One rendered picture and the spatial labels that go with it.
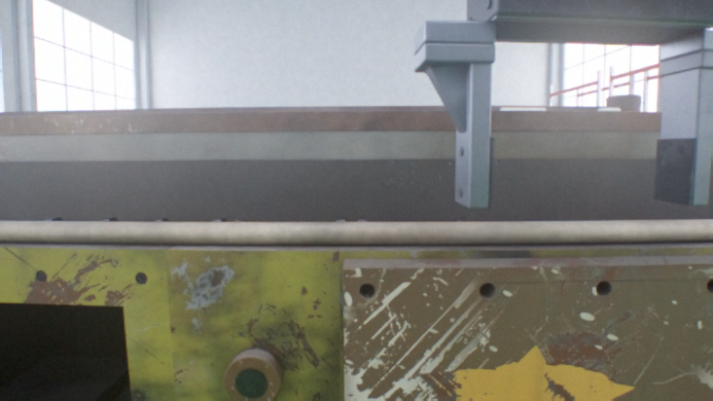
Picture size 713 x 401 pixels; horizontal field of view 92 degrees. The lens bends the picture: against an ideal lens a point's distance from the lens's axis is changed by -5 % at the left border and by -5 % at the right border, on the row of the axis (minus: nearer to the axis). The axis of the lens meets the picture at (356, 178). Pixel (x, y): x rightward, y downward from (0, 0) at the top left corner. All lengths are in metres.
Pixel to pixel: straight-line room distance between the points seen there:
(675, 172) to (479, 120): 0.13
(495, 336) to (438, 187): 0.16
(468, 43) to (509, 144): 0.23
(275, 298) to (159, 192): 0.19
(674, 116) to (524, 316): 0.19
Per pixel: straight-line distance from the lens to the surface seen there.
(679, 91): 0.30
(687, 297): 0.43
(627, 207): 0.50
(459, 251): 0.34
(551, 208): 0.45
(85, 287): 0.43
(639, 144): 0.50
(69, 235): 0.44
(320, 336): 0.37
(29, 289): 0.47
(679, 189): 0.29
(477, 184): 0.21
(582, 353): 0.39
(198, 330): 0.39
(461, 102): 0.22
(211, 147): 0.43
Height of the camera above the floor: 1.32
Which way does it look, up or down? 5 degrees down
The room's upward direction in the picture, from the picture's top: straight up
